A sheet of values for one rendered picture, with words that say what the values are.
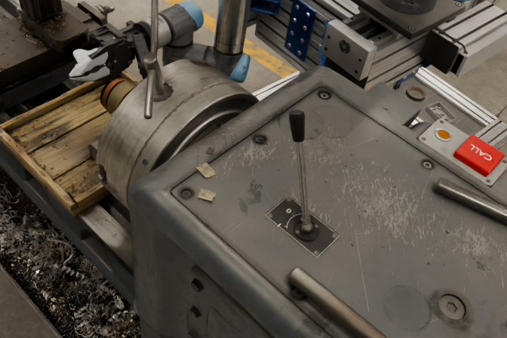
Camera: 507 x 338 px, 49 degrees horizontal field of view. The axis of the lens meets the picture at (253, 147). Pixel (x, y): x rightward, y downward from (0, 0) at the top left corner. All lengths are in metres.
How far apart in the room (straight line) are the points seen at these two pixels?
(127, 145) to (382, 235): 0.44
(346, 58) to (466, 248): 0.68
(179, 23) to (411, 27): 0.54
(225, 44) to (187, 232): 0.69
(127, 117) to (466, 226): 0.56
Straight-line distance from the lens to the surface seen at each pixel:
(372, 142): 0.90
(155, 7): 0.96
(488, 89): 3.35
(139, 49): 1.25
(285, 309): 0.70
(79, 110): 1.43
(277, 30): 1.74
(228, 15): 1.32
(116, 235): 1.21
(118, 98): 1.12
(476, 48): 1.55
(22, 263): 1.55
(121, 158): 0.96
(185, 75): 0.98
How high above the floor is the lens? 1.87
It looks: 47 degrees down
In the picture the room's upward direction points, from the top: 10 degrees clockwise
